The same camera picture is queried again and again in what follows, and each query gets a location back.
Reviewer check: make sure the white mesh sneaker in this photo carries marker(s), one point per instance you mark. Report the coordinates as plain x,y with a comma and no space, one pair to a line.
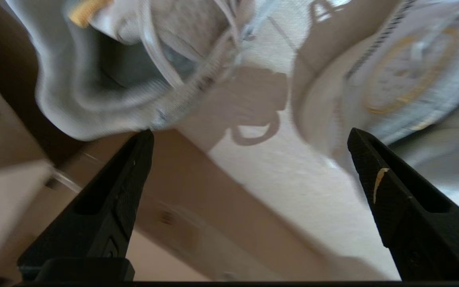
74,87
393,79

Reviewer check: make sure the brown cardboard shoe box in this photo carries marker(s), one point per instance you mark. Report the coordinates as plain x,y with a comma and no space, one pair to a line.
213,207

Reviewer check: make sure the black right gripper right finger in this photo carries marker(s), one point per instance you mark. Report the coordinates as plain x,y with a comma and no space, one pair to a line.
420,231

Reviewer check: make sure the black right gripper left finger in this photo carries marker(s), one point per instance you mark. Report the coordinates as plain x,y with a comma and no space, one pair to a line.
106,215

